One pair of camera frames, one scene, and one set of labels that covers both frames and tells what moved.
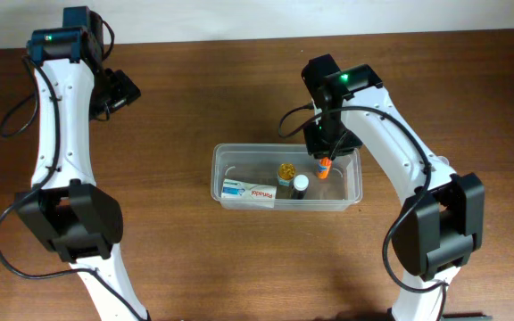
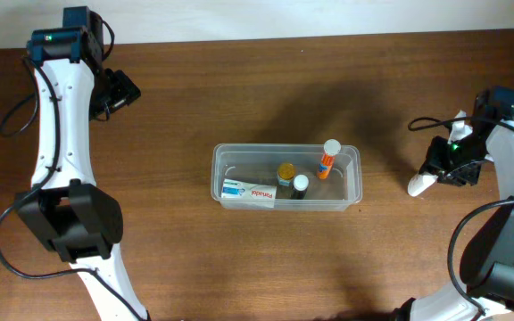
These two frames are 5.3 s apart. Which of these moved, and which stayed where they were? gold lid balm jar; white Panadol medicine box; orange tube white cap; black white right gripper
Moved: black white right gripper
Stayed: orange tube white cap; white Panadol medicine box; gold lid balm jar
